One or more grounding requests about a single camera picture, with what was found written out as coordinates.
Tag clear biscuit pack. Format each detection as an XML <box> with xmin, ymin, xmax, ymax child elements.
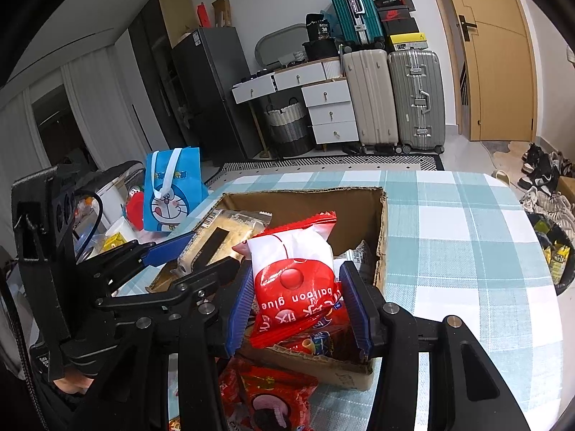
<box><xmin>174</xmin><ymin>209</ymin><xmax>272</xmax><ymax>276</ymax></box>

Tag red Oreo snack bag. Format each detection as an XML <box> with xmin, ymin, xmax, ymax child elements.
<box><xmin>219</xmin><ymin>358</ymin><xmax>319</xmax><ymax>431</ymax></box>

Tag red white balloon glue bag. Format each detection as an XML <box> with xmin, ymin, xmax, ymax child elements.
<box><xmin>235</xmin><ymin>211</ymin><xmax>350</xmax><ymax>349</ymax></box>

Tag red wafer pack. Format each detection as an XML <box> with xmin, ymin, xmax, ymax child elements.
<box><xmin>279</xmin><ymin>329</ymin><xmax>357</xmax><ymax>361</ymax></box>

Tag person's left hand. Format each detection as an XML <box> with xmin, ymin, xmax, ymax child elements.
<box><xmin>54</xmin><ymin>371</ymin><xmax>93</xmax><ymax>394</ymax></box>

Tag yellow drink carton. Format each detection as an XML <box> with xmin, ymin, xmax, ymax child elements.
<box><xmin>102</xmin><ymin>232</ymin><xmax>127</xmax><ymax>252</ymax></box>

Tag red packet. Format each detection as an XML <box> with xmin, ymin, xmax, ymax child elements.
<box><xmin>125</xmin><ymin>191</ymin><xmax>144</xmax><ymax>231</ymax></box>

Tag white kettle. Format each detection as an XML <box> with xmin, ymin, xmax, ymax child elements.
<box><xmin>96</xmin><ymin>182</ymin><xmax>126</xmax><ymax>230</ymax></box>

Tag blue Doraemon tote bag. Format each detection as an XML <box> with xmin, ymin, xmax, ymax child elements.
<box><xmin>143</xmin><ymin>147</ymin><xmax>208</xmax><ymax>232</ymax></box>

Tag checkered teal tablecloth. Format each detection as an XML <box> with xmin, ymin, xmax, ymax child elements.
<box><xmin>223</xmin><ymin>170</ymin><xmax>563</xmax><ymax>430</ymax></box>

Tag woven laundry basket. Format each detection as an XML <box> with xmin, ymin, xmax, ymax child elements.
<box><xmin>265</xmin><ymin>97</ymin><xmax>316</xmax><ymax>158</ymax></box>

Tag black refrigerator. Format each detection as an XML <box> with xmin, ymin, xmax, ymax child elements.
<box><xmin>172</xmin><ymin>27</ymin><xmax>262</xmax><ymax>164</ymax></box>

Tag white drawer desk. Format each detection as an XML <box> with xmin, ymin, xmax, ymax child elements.
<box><xmin>231</xmin><ymin>56</ymin><xmax>359</xmax><ymax>146</ymax></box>

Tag oval mirror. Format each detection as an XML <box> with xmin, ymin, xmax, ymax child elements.
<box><xmin>254</xmin><ymin>23</ymin><xmax>309</xmax><ymax>70</ymax></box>

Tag beige hard suitcase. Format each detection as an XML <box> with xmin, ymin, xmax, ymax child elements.
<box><xmin>343</xmin><ymin>49</ymin><xmax>400</xmax><ymax>146</ymax></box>

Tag silver hard suitcase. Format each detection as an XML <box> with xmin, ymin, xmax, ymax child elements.
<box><xmin>388</xmin><ymin>50</ymin><xmax>445</xmax><ymax>154</ymax></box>

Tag teal hard suitcase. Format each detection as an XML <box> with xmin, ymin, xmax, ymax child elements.
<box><xmin>331</xmin><ymin>0</ymin><xmax>384</xmax><ymax>46</ymax></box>

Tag stacked shoe boxes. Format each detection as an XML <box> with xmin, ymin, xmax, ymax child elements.
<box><xmin>374</xmin><ymin>0</ymin><xmax>429</xmax><ymax>52</ymax></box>

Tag wooden door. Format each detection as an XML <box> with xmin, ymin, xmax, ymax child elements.
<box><xmin>451</xmin><ymin>0</ymin><xmax>536</xmax><ymax>142</ymax></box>

